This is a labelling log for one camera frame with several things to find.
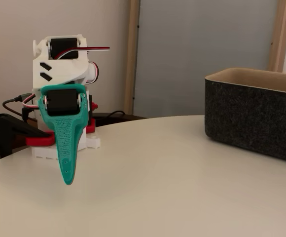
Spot red white black servo wire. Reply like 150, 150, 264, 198
21, 93, 40, 109
54, 45, 110, 60
86, 61, 100, 84

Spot grey panel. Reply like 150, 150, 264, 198
132, 0, 279, 119

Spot black clamp red pad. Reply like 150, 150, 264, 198
0, 113, 56, 158

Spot black cable grey plug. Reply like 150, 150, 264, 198
1, 92, 39, 123

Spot white studded base plate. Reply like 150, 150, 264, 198
31, 137, 102, 160

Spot black clamp red trigger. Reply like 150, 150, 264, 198
85, 95, 99, 134

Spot dark grey felt basket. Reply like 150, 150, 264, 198
204, 68, 286, 165

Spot thin black cable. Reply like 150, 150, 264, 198
92, 110, 126, 124

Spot light wooden post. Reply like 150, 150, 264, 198
267, 0, 286, 73
124, 0, 141, 116

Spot black power cable plug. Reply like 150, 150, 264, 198
21, 105, 35, 122

